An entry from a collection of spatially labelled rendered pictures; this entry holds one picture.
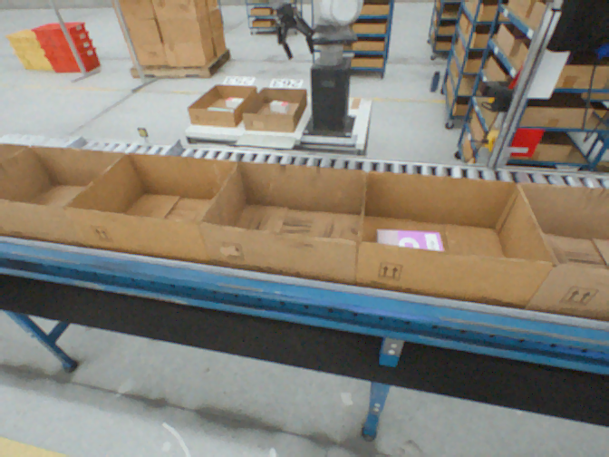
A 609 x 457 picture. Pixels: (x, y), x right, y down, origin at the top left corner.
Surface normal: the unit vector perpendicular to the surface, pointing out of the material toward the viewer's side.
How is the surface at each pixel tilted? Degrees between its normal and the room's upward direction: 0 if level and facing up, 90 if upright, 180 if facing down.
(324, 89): 90
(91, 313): 0
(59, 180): 90
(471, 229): 1
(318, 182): 90
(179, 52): 91
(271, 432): 0
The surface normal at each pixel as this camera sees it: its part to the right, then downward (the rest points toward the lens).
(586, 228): -0.22, 0.64
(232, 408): -0.04, -0.75
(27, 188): 0.97, 0.10
